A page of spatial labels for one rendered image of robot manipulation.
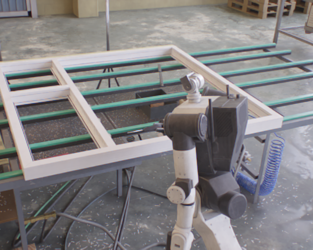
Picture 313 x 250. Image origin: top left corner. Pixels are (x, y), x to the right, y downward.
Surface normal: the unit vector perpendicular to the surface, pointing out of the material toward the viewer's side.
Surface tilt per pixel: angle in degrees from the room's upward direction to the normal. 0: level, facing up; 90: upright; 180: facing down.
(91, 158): 90
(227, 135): 82
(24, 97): 90
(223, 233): 41
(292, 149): 0
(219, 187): 30
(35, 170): 90
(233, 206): 75
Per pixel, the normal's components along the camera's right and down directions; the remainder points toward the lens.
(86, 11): 0.41, 0.46
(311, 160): 0.04, -0.88
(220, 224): 0.38, -0.37
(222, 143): -0.42, 0.29
